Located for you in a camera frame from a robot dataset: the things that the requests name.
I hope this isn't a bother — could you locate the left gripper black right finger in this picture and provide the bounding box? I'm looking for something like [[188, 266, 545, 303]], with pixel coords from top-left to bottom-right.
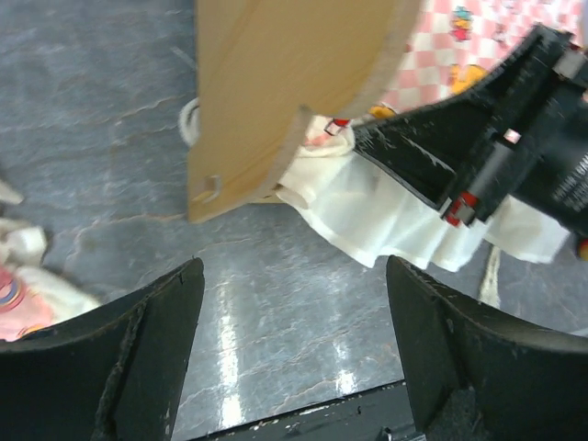
[[387, 257, 587, 440]]

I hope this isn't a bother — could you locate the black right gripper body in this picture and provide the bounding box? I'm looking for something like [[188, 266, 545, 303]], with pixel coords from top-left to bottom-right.
[[438, 25, 587, 236]]

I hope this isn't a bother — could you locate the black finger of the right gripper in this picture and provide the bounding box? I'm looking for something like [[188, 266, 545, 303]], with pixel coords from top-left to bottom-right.
[[353, 27, 551, 207]]

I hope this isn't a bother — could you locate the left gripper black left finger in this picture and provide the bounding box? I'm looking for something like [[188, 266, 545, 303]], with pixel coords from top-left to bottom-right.
[[1, 258, 205, 441]]

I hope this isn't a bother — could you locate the pink checkered duck mattress cover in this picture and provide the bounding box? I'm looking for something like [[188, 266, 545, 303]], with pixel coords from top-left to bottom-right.
[[177, 0, 588, 309]]

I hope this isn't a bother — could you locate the wooden pet bed frame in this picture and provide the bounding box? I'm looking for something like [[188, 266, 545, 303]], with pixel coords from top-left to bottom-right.
[[187, 1, 421, 223]]

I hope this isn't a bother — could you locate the pink frilled pillow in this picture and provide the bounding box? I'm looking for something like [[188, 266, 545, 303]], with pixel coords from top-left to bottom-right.
[[0, 178, 102, 344]]

